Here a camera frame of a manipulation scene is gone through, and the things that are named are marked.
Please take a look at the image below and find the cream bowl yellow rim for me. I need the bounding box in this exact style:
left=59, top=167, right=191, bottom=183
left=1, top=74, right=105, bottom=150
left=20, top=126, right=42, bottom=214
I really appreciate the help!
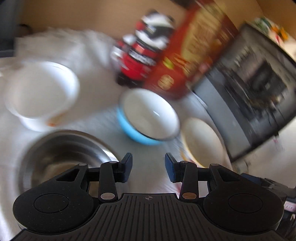
left=180, top=118, right=232, bottom=169

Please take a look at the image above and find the stainless steel bowl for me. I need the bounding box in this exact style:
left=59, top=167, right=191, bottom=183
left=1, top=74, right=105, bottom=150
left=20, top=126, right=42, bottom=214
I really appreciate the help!
left=17, top=129, right=121, bottom=232

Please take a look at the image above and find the blue enamel bowl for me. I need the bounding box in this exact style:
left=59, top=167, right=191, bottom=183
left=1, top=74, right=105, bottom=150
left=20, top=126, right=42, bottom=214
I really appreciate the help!
left=117, top=88, right=180, bottom=145

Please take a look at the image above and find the white paper bowl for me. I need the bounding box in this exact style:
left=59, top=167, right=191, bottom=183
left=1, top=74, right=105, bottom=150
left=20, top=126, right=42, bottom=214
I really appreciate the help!
left=4, top=61, right=80, bottom=132

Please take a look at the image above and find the white glass PC case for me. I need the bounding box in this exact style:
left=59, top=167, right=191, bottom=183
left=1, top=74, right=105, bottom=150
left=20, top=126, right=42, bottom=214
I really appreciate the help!
left=193, top=23, right=295, bottom=162

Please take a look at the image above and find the panda racer figurine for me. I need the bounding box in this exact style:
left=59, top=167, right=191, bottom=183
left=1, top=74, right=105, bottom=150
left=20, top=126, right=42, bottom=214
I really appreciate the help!
left=110, top=9, right=175, bottom=88

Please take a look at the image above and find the white woven tablecloth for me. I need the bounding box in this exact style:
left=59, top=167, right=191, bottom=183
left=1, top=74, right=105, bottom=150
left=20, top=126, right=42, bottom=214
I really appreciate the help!
left=1, top=29, right=181, bottom=240

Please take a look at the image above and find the red quail eggs bag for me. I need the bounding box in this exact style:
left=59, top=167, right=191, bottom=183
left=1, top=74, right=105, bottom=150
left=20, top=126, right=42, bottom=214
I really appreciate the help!
left=143, top=1, right=238, bottom=99

